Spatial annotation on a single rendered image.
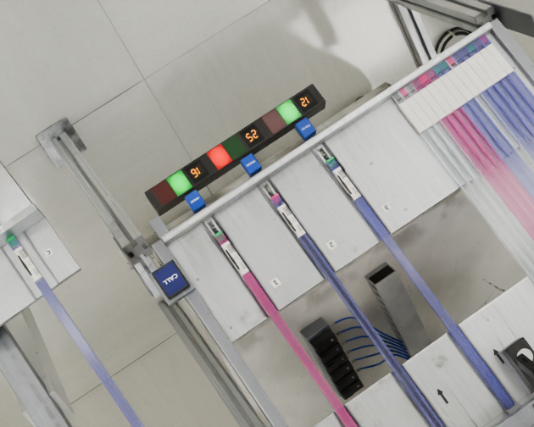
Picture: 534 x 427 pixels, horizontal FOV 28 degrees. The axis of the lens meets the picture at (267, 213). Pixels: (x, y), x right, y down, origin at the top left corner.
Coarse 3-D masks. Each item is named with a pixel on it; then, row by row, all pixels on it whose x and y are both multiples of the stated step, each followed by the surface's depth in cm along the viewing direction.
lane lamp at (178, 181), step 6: (174, 174) 176; (180, 174) 176; (168, 180) 176; (174, 180) 176; (180, 180) 176; (186, 180) 176; (174, 186) 176; (180, 186) 176; (186, 186) 176; (180, 192) 175
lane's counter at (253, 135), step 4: (248, 128) 178; (252, 128) 178; (256, 128) 178; (240, 132) 178; (244, 132) 178; (248, 132) 178; (252, 132) 178; (256, 132) 178; (244, 136) 178; (248, 136) 178; (252, 136) 178; (256, 136) 178; (260, 136) 178; (244, 140) 178; (248, 140) 178; (252, 140) 178; (256, 140) 178; (260, 140) 178; (248, 144) 177; (252, 144) 177
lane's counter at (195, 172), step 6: (198, 162) 177; (186, 168) 176; (192, 168) 176; (198, 168) 176; (204, 168) 176; (192, 174) 176; (198, 174) 176; (204, 174) 176; (192, 180) 176; (198, 180) 176
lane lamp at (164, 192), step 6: (156, 186) 176; (162, 186) 176; (168, 186) 176; (156, 192) 175; (162, 192) 175; (168, 192) 175; (174, 192) 175; (162, 198) 175; (168, 198) 175; (174, 198) 175; (162, 204) 175
